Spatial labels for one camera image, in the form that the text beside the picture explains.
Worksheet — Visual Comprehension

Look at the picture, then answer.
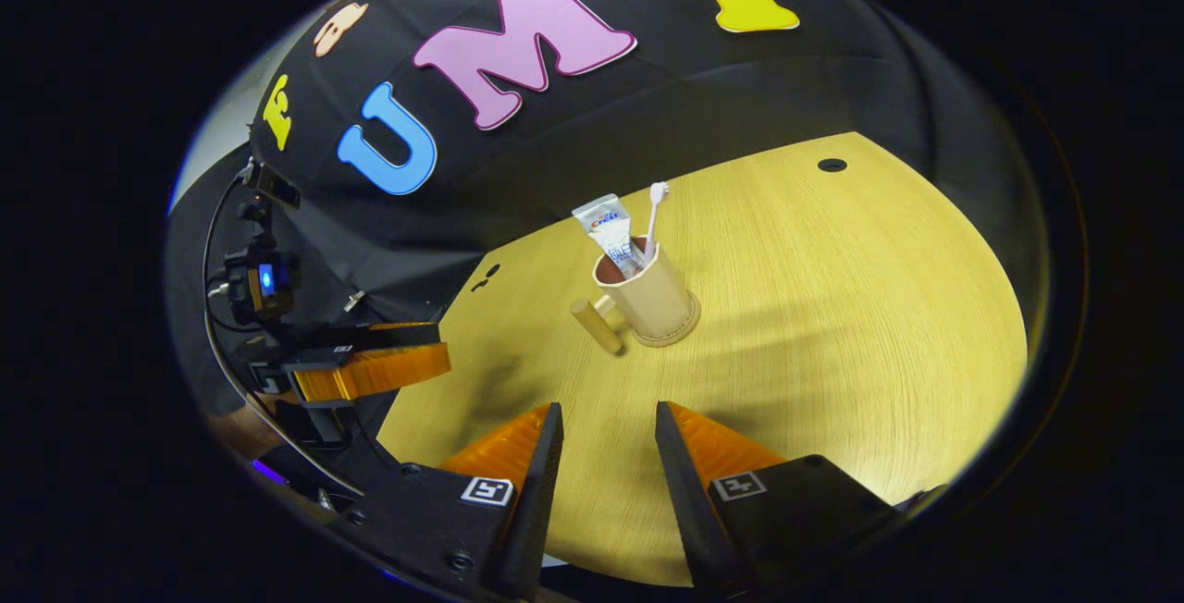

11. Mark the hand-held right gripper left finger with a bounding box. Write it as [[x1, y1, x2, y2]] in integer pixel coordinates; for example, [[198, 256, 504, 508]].
[[347, 402, 564, 598]]

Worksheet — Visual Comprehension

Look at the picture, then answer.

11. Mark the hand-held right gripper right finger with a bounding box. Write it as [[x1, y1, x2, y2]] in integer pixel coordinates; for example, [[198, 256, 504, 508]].
[[655, 401, 903, 598]]

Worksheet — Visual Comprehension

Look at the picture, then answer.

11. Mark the round cork coaster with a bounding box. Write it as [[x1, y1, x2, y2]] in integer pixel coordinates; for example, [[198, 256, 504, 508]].
[[634, 296, 702, 349]]

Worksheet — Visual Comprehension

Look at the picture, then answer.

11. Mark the beige cup with wooden handle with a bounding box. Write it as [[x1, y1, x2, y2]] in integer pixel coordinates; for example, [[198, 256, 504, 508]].
[[571, 238, 697, 356]]

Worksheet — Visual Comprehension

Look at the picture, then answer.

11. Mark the white toothpaste tube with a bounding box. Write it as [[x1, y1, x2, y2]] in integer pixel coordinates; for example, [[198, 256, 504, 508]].
[[572, 193, 648, 280]]

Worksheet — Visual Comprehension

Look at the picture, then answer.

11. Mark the white toothbrush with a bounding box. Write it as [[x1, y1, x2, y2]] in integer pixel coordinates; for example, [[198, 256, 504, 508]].
[[643, 181, 671, 262]]

